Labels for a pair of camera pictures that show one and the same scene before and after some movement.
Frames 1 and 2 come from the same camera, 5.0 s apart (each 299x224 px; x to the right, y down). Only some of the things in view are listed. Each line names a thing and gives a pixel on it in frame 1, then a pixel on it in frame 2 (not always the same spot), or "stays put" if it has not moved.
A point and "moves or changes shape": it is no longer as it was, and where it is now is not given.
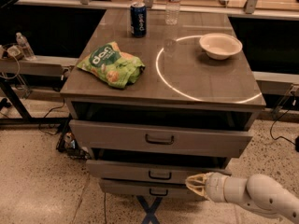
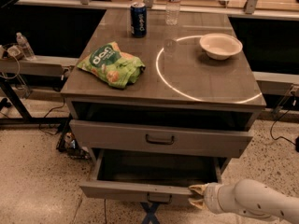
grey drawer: (157, 163) moves or changes shape
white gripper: (214, 186) -> (212, 194)
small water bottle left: (26, 50) stays put
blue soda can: (138, 20) stays put
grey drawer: (125, 136) stays put
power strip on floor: (67, 143) stays put
